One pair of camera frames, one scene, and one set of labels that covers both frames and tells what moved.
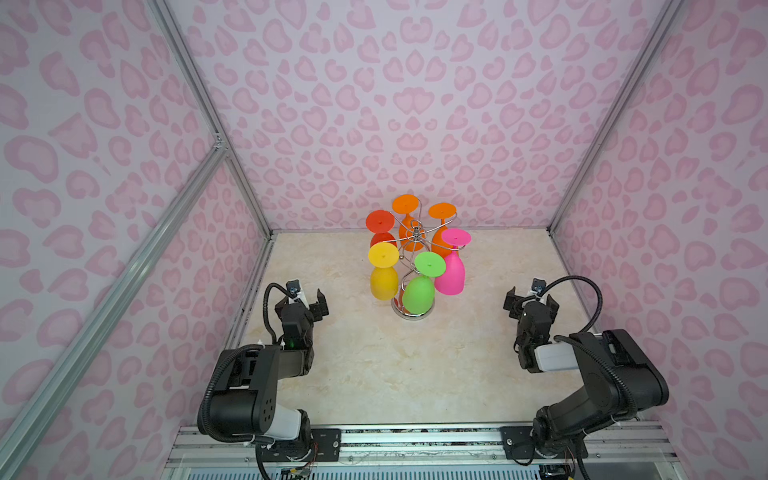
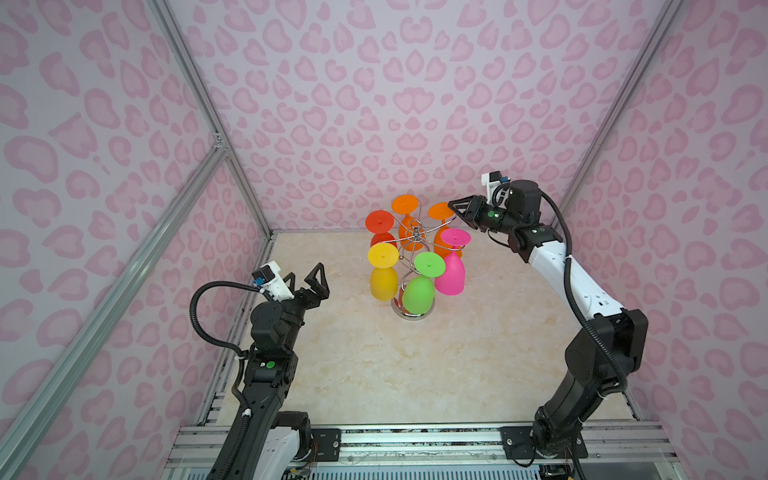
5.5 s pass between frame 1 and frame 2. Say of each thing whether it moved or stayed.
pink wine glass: stayed
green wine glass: stayed
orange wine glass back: stayed
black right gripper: moved
